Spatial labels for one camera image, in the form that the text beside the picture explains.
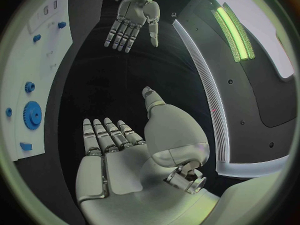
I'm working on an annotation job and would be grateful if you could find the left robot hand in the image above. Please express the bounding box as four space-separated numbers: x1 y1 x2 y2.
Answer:
103 0 162 54

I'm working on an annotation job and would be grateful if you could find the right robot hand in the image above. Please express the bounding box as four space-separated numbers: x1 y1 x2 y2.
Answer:
74 85 221 225

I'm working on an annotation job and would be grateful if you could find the small blue gear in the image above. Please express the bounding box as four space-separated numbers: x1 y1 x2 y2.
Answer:
24 81 37 93

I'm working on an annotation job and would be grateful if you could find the white task board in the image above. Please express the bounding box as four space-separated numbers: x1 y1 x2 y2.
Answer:
0 0 74 162

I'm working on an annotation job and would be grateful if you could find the glowing light bar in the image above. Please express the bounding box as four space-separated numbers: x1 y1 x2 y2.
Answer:
211 2 256 63

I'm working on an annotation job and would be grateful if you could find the large blue gear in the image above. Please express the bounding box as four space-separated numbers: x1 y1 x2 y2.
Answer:
22 100 44 131

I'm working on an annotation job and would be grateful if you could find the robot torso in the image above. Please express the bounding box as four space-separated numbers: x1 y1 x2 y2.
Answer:
171 0 299 178

